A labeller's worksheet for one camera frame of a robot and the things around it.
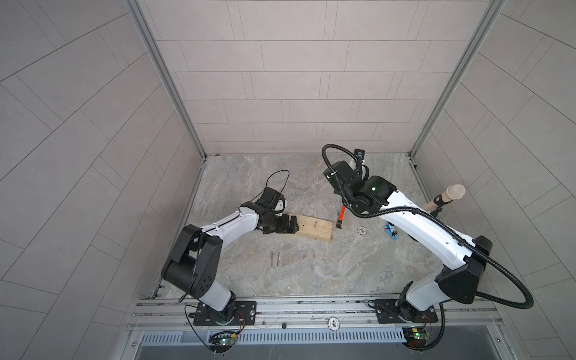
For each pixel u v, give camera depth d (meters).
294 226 0.78
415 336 0.68
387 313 0.71
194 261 0.44
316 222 0.87
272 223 0.73
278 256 0.84
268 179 1.05
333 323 0.69
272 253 0.84
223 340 0.65
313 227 0.87
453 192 0.69
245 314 0.71
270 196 0.71
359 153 0.61
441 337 0.66
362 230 0.90
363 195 0.48
